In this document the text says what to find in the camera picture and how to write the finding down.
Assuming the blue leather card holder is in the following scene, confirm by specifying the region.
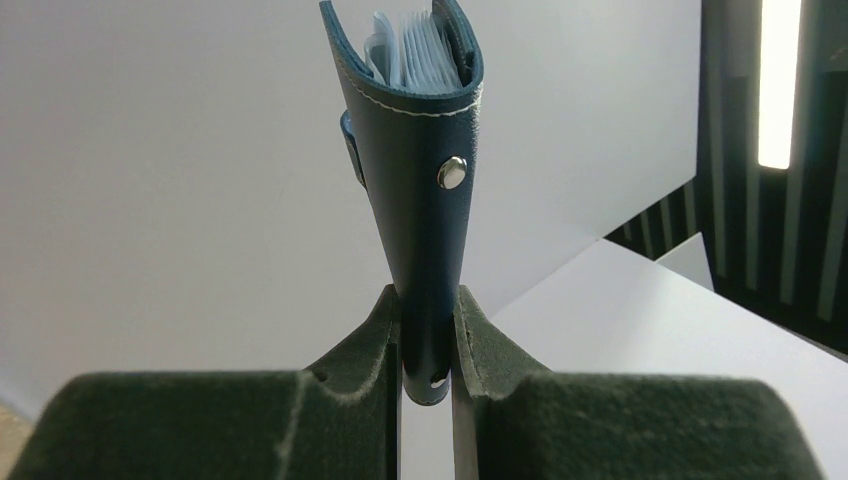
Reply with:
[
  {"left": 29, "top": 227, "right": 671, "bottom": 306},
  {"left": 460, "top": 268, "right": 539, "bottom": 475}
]
[{"left": 319, "top": 1, "right": 484, "bottom": 405}]

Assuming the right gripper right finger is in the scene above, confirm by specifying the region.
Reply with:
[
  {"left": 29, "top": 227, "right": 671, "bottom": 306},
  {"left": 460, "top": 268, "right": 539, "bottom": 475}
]
[{"left": 451, "top": 287, "right": 823, "bottom": 479}]

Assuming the ceiling light strip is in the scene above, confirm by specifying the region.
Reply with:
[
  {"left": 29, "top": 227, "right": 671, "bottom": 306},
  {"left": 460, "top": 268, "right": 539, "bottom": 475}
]
[{"left": 757, "top": 0, "right": 803, "bottom": 170}]

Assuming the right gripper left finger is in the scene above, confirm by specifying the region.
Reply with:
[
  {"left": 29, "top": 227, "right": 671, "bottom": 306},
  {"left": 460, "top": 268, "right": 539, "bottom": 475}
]
[{"left": 10, "top": 286, "right": 402, "bottom": 479}]

